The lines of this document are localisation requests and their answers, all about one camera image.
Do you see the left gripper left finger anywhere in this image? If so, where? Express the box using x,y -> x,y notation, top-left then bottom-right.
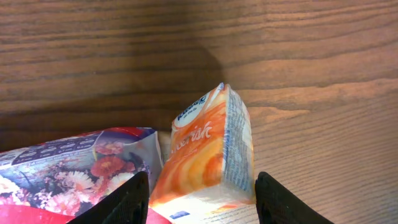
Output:
68,171 -> 149,224

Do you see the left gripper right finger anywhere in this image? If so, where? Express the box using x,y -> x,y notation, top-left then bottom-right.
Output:
255,172 -> 333,224

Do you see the orange pocket tissue pack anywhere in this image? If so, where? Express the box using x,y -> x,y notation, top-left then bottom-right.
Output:
149,83 -> 256,223

